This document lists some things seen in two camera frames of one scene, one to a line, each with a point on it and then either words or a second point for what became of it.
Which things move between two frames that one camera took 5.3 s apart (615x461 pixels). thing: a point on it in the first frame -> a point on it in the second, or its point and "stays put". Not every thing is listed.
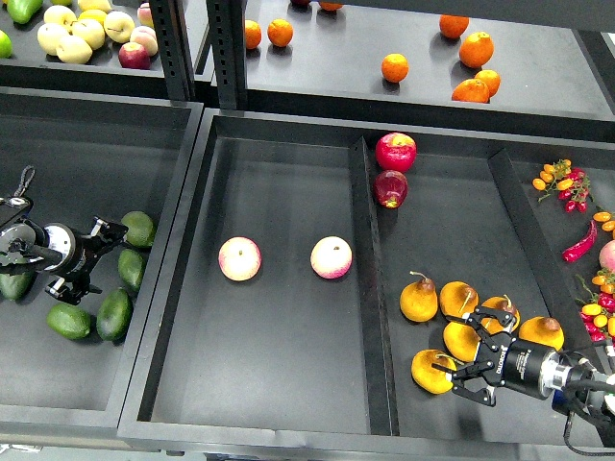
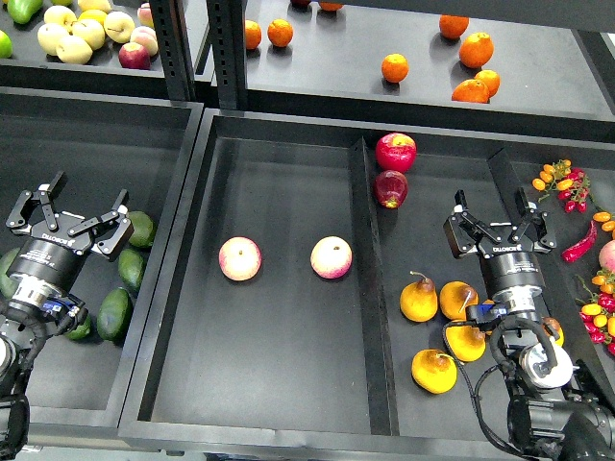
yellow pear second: x=457 y=298 stays put
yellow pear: x=430 y=378 stays put
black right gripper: x=502 y=359 -> x=510 y=268
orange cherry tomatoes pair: x=608 y=225 stays put
